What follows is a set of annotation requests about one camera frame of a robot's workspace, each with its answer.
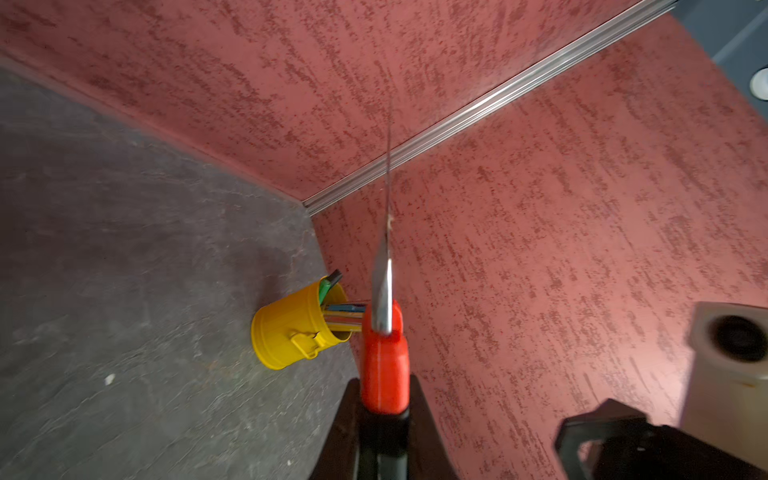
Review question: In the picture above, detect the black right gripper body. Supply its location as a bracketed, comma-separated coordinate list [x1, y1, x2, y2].
[554, 399, 767, 479]

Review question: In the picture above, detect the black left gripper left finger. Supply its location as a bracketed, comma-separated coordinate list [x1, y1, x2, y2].
[308, 378, 363, 480]

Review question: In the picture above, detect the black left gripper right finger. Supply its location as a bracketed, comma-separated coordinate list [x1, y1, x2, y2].
[407, 374, 459, 480]

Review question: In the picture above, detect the red black utility knife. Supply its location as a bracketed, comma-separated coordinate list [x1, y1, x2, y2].
[357, 143, 410, 479]

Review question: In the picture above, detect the yellow pencil cup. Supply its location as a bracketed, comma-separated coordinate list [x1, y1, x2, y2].
[250, 280, 352, 370]

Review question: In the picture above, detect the coloured pencils bundle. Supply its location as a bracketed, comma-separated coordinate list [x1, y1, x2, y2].
[321, 303, 367, 333]

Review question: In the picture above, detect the aluminium corner post right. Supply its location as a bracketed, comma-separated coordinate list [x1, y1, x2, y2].
[304, 0, 677, 216]

